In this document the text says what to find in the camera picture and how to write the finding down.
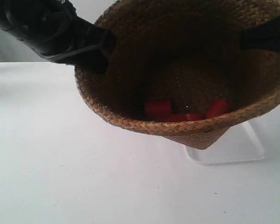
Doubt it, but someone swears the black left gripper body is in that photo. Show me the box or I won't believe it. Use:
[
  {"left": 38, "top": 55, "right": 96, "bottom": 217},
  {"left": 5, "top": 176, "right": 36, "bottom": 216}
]
[{"left": 0, "top": 0, "right": 82, "bottom": 61}]

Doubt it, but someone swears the white plastic tray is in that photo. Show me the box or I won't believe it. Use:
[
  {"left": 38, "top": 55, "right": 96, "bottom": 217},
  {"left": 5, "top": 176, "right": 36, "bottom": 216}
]
[{"left": 184, "top": 121, "right": 266, "bottom": 165}]

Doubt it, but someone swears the brown woven basket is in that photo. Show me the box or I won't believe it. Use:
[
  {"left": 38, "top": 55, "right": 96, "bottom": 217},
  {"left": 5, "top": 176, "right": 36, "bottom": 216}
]
[{"left": 75, "top": 0, "right": 280, "bottom": 150}]

